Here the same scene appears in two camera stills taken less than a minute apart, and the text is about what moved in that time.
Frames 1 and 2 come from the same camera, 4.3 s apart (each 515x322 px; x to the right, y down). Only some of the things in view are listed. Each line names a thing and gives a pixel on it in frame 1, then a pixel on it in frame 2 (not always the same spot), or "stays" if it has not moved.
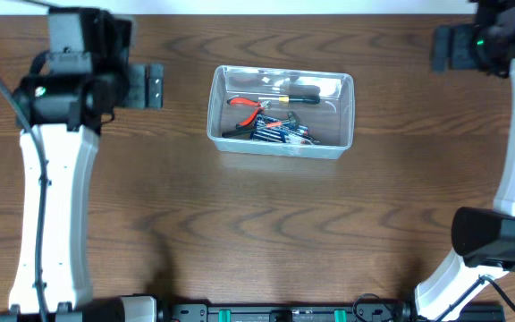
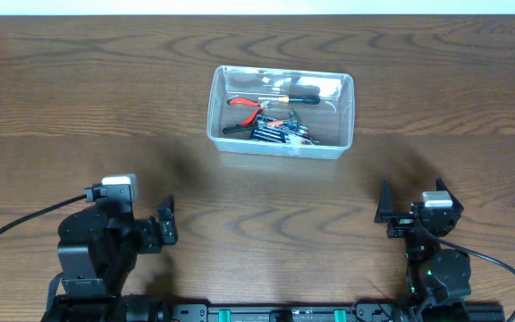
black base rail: (318, 312) stays
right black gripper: (460, 36) to (384, 207)
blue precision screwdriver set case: (275, 130) stays
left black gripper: (148, 88) to (150, 242)
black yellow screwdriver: (307, 99) stays
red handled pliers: (261, 105) stays
